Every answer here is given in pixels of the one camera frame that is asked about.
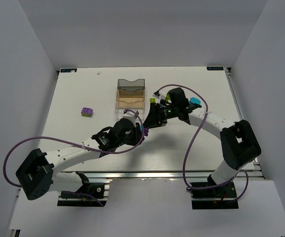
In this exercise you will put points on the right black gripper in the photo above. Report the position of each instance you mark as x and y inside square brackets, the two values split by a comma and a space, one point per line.
[159, 114]

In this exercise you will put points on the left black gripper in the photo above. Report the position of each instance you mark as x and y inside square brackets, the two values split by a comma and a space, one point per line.
[137, 135]

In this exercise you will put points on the purple lego brick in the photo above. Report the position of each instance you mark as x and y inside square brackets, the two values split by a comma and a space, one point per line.
[145, 132]

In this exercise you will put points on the purple and green lego stack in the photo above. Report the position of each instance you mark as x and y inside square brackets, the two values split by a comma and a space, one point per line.
[86, 112]

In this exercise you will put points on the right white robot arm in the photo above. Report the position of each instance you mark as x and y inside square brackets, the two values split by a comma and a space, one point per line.
[238, 142]

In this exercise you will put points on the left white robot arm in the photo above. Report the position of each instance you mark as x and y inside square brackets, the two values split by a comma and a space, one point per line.
[43, 172]

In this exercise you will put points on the clear transparent container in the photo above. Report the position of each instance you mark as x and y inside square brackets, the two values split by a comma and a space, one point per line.
[122, 111]

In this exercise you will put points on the grey transparent container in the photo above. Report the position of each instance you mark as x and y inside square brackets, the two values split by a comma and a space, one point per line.
[131, 86]

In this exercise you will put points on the right corner label sticker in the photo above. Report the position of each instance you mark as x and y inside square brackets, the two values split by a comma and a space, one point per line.
[215, 68]

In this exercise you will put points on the corner label sticker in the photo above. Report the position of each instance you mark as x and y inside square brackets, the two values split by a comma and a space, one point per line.
[215, 68]
[68, 70]

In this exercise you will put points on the left corner label sticker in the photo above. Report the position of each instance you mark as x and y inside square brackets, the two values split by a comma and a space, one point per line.
[68, 70]

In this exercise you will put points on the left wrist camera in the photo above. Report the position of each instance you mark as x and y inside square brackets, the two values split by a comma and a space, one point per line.
[131, 116]

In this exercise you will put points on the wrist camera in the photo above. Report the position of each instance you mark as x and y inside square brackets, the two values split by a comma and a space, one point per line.
[131, 116]
[158, 95]

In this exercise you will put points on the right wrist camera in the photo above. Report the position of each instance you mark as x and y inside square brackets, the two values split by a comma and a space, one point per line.
[158, 95]

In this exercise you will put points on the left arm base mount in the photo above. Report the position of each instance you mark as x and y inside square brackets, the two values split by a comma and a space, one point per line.
[89, 194]

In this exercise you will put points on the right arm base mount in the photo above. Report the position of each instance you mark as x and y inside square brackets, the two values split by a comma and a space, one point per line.
[219, 198]

